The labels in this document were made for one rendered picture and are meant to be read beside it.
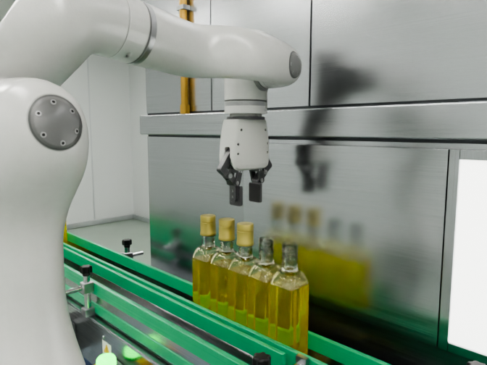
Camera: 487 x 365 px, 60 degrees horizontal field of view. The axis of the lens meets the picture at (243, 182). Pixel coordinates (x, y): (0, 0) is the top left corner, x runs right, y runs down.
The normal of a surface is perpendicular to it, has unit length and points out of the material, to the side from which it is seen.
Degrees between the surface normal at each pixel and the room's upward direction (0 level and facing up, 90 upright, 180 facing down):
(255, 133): 90
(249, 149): 92
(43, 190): 130
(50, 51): 134
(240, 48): 85
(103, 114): 90
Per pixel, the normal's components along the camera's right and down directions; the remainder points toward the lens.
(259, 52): 0.39, 0.03
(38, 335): 0.67, -0.07
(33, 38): 0.26, 0.57
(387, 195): -0.71, 0.09
